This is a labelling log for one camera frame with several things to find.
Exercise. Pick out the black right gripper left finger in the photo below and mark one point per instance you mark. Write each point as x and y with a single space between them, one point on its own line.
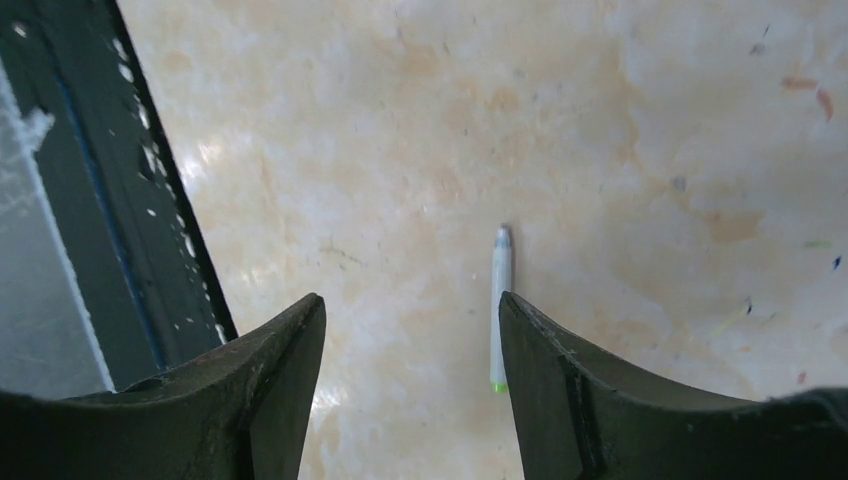
240 411

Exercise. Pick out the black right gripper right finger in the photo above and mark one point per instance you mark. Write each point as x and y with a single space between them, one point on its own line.
581 412

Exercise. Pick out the white pen with green tip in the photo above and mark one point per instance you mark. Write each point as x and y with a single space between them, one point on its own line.
501 281

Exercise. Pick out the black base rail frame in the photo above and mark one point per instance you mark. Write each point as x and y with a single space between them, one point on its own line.
148 286

